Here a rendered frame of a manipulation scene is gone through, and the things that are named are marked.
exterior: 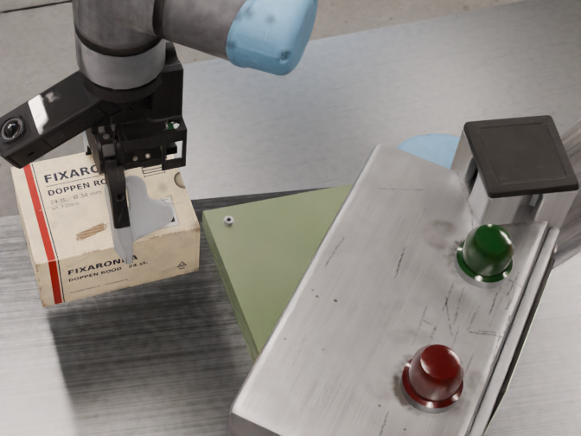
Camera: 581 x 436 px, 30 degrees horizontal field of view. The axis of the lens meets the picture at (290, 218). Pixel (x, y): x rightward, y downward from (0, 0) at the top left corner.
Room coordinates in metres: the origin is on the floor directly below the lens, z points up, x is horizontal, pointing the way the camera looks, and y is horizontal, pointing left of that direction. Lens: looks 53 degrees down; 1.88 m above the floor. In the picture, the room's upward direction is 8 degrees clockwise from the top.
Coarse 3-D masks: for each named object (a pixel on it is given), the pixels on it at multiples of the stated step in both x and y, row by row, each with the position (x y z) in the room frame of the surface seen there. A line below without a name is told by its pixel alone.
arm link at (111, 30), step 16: (80, 0) 0.62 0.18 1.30; (96, 0) 0.62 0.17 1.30; (112, 0) 0.61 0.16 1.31; (128, 0) 0.61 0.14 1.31; (144, 0) 0.61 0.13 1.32; (80, 16) 0.62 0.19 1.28; (96, 16) 0.62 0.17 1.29; (112, 16) 0.61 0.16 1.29; (128, 16) 0.61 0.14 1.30; (144, 16) 0.61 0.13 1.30; (80, 32) 0.63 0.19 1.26; (96, 32) 0.62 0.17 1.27; (112, 32) 0.62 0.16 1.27; (128, 32) 0.62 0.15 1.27; (144, 32) 0.62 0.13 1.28; (96, 48) 0.62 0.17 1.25; (112, 48) 0.61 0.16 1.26; (128, 48) 0.62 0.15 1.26; (144, 48) 0.63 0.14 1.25
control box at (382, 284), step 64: (384, 192) 0.33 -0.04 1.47; (448, 192) 0.34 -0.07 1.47; (320, 256) 0.29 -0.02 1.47; (384, 256) 0.29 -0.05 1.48; (448, 256) 0.30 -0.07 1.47; (320, 320) 0.25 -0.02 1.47; (384, 320) 0.26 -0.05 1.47; (448, 320) 0.26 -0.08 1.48; (512, 320) 0.27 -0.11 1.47; (256, 384) 0.22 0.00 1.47; (320, 384) 0.22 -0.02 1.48; (384, 384) 0.23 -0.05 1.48
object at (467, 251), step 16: (464, 240) 0.30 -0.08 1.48; (480, 240) 0.29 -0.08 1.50; (496, 240) 0.29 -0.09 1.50; (512, 240) 0.30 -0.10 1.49; (464, 256) 0.29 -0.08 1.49; (480, 256) 0.29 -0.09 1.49; (496, 256) 0.29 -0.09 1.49; (512, 256) 0.29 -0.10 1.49; (464, 272) 0.29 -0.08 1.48; (480, 272) 0.28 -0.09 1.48; (496, 272) 0.28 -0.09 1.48
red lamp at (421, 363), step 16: (416, 352) 0.23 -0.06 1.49; (432, 352) 0.23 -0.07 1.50; (448, 352) 0.23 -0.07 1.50; (416, 368) 0.23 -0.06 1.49; (432, 368) 0.22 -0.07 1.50; (448, 368) 0.23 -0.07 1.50; (400, 384) 0.23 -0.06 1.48; (416, 384) 0.22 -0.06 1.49; (432, 384) 0.22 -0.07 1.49; (448, 384) 0.22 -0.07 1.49; (416, 400) 0.22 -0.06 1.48; (432, 400) 0.22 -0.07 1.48; (448, 400) 0.22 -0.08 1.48
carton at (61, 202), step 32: (64, 160) 0.68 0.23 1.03; (32, 192) 0.63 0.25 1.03; (64, 192) 0.64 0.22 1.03; (96, 192) 0.65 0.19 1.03; (160, 192) 0.66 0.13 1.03; (32, 224) 0.60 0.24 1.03; (64, 224) 0.60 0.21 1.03; (96, 224) 0.61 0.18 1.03; (192, 224) 0.62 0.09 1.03; (32, 256) 0.57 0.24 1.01; (64, 256) 0.57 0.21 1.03; (96, 256) 0.58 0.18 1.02; (160, 256) 0.60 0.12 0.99; (192, 256) 0.62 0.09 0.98; (64, 288) 0.56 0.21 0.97; (96, 288) 0.58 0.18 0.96
